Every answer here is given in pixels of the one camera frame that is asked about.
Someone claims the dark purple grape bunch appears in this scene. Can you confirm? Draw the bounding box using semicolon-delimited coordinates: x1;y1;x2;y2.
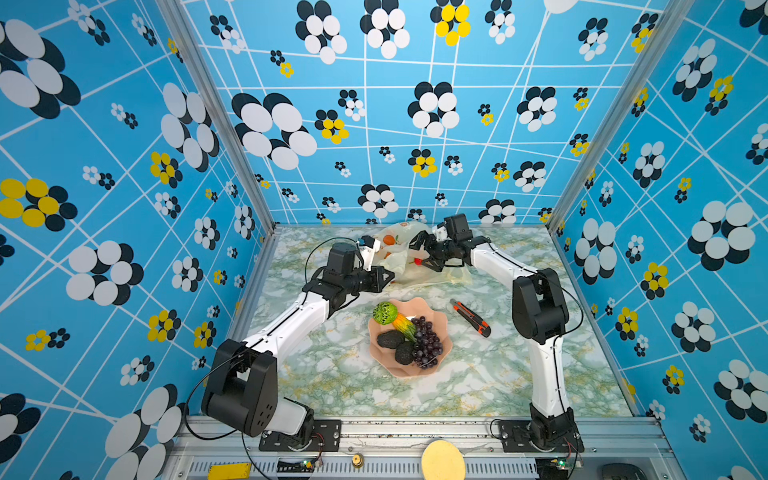
411;316;443;370

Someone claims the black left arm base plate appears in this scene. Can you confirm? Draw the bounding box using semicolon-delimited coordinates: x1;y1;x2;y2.
259;419;342;453

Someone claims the green kiwi fruit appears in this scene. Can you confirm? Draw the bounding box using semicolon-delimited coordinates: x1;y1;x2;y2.
372;302;399;325

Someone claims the yellow box on rail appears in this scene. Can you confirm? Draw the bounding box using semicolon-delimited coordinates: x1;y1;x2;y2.
207;463;253;480

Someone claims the pink scalloped fruit plate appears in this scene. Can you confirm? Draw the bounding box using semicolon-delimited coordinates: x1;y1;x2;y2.
368;297;453;378

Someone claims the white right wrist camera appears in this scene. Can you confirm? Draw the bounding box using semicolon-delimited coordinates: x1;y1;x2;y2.
432;224;449;242

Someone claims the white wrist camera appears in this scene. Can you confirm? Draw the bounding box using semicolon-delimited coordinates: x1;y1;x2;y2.
358;235;381;271
432;224;449;242

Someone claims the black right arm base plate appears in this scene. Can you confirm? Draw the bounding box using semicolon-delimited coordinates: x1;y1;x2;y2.
491;420;585;455

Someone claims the red black utility knife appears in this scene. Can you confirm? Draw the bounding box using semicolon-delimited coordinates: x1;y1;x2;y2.
450;299;491;338

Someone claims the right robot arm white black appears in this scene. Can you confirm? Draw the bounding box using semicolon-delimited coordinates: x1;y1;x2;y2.
409;232;575;450

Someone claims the translucent yellowish plastic bag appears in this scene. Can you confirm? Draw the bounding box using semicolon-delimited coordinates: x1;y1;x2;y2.
371;221;472;286

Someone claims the dark avocado fruit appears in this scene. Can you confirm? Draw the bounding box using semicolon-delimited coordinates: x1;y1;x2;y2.
377;330;406;350
395;341;415;366

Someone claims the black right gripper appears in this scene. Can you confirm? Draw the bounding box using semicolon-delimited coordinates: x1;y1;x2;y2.
405;230;458;270

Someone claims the aluminium front rail frame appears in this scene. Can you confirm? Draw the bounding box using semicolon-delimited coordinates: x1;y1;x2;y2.
161;417;685;479

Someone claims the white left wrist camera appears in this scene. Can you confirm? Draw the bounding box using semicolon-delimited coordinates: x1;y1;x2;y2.
358;235;381;271

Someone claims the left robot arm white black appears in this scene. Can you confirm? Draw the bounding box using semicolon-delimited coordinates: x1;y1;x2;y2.
201;266;395;446

